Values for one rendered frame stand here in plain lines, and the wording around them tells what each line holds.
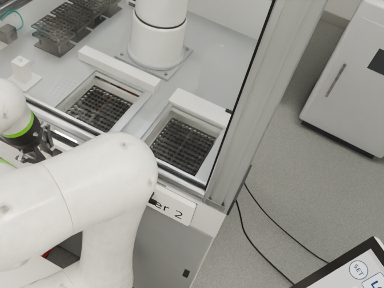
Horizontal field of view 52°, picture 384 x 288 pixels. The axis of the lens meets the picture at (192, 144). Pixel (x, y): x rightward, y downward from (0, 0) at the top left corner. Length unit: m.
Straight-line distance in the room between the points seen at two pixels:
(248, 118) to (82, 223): 0.47
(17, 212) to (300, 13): 0.53
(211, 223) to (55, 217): 0.77
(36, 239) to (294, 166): 2.28
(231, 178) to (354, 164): 1.96
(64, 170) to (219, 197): 0.65
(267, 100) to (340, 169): 2.02
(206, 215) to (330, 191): 1.56
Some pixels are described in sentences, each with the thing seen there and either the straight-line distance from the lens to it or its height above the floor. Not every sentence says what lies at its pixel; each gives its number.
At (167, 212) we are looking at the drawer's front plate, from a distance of 1.26.
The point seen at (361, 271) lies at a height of 1.15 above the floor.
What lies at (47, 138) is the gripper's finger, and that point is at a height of 1.02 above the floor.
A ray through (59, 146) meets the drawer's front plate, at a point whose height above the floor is 0.93.
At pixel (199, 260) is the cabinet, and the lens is 1.46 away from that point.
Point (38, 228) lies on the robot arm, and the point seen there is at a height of 1.46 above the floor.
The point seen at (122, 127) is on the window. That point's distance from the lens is 1.13.
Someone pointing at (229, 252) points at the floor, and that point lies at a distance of 2.21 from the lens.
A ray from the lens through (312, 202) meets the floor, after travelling 2.57.
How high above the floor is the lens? 1.92
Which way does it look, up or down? 48 degrees down
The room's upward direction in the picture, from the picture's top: 15 degrees clockwise
